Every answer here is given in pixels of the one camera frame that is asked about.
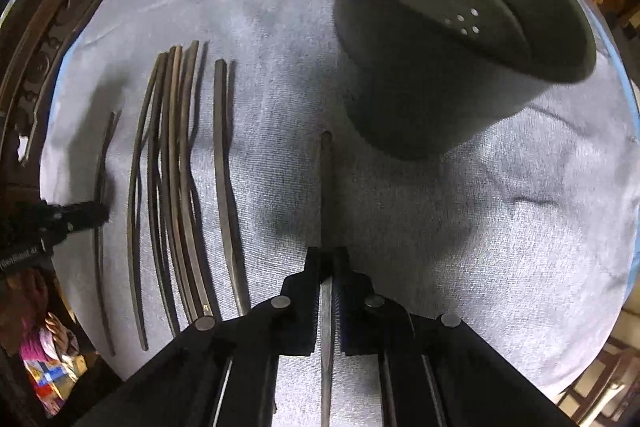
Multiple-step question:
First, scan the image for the dark chopstick one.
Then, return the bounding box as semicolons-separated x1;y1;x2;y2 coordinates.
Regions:
92;112;119;357

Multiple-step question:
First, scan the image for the dark chopstick two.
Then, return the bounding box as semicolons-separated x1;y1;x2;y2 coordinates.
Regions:
126;52;166;351

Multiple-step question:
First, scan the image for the dark chopstick eight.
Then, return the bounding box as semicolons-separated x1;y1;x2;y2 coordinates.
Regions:
319;131;335;426

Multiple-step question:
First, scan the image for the dark chopstick seven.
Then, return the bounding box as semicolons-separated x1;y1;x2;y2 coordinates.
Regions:
213;58;250;315

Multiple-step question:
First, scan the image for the dark chopstick four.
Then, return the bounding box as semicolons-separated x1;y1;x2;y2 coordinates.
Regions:
160;44;198;324

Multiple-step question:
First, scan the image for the dark chopstick five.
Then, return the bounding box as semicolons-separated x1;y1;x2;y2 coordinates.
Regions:
167;40;213;323

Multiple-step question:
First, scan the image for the dark chopstick six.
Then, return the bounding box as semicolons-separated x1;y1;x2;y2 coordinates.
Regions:
179;40;218;323

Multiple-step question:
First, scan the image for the person's left hand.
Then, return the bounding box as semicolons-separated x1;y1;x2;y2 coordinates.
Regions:
0;265;82;383

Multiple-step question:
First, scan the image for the grey towel cloth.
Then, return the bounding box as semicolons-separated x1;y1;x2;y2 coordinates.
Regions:
40;0;639;395

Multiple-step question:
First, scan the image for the dark carved wooden chair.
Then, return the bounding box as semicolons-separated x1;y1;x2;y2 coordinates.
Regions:
0;0;141;208

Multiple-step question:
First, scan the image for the dark grey utensil holder cup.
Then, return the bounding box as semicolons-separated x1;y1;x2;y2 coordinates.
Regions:
333;0;597;159

